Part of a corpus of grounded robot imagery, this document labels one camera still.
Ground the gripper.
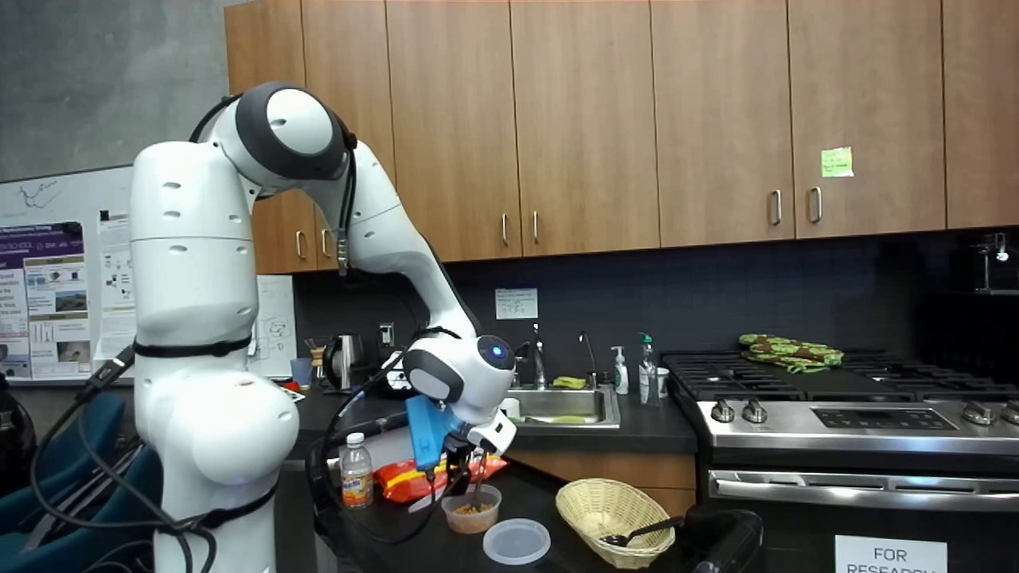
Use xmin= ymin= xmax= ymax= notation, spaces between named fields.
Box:
xmin=441 ymin=430 xmax=490 ymax=497

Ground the clear plastic food container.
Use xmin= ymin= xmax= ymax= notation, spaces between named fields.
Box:
xmin=442 ymin=484 xmax=503 ymax=535

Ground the orange snack bag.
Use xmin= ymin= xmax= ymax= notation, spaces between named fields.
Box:
xmin=373 ymin=453 xmax=509 ymax=505

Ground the clear plastic lid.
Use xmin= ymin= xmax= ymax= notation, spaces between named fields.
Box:
xmin=482 ymin=518 xmax=552 ymax=567

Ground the juice bottle with white cap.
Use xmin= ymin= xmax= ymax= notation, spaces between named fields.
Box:
xmin=338 ymin=432 xmax=375 ymax=511

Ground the steel sink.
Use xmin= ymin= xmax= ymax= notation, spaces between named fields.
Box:
xmin=499 ymin=385 xmax=622 ymax=431

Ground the wicker basket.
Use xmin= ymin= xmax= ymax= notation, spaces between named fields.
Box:
xmin=555 ymin=477 xmax=677 ymax=571

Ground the steel kettle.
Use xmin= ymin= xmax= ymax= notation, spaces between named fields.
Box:
xmin=322 ymin=332 xmax=366 ymax=393

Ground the thin chrome tap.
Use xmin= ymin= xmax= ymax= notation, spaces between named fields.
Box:
xmin=578 ymin=330 xmax=599 ymax=390

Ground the white paper note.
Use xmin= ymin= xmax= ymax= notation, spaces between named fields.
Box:
xmin=494 ymin=287 xmax=540 ymax=322

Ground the black spoon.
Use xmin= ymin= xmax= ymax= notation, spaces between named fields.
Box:
xmin=599 ymin=516 xmax=686 ymax=549

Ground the glass coffee dripper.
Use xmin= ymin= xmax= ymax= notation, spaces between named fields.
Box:
xmin=304 ymin=337 xmax=330 ymax=387

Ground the clear spray bottle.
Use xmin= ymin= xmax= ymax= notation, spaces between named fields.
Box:
xmin=637 ymin=332 xmax=661 ymax=407

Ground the small whiteboard with drawing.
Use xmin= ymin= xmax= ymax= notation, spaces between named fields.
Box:
xmin=248 ymin=274 xmax=299 ymax=380

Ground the black cylinder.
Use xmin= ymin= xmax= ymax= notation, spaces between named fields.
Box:
xmin=683 ymin=508 xmax=765 ymax=573

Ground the oven door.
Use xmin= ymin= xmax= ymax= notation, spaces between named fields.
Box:
xmin=701 ymin=468 xmax=1019 ymax=573

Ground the green patterned oven mitt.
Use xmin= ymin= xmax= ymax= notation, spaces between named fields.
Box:
xmin=737 ymin=333 xmax=845 ymax=375

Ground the wooden cabinet door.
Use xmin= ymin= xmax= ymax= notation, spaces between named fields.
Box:
xmin=300 ymin=0 xmax=397 ymax=273
xmin=650 ymin=0 xmax=796 ymax=248
xmin=942 ymin=0 xmax=1019 ymax=231
xmin=509 ymin=0 xmax=662 ymax=258
xmin=385 ymin=0 xmax=524 ymax=263
xmin=224 ymin=0 xmax=319 ymax=276
xmin=787 ymin=0 xmax=947 ymax=240

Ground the stainless steel stove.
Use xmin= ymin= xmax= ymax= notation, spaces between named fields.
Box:
xmin=660 ymin=349 xmax=1019 ymax=573

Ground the white printed paper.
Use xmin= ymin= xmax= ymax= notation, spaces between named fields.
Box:
xmin=93 ymin=210 xmax=137 ymax=364

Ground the row of blue chairs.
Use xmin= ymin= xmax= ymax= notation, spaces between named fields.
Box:
xmin=0 ymin=390 xmax=165 ymax=573

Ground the white paper sign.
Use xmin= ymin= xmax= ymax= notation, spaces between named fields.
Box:
xmin=834 ymin=534 xmax=949 ymax=573

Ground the purple poster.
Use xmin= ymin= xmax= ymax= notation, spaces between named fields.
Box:
xmin=0 ymin=222 xmax=96 ymax=380

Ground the wooden wall cabinet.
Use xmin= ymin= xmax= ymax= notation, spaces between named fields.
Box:
xmin=224 ymin=0 xmax=1019 ymax=276

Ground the oven door handle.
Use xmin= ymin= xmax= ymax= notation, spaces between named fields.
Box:
xmin=708 ymin=470 xmax=1019 ymax=512

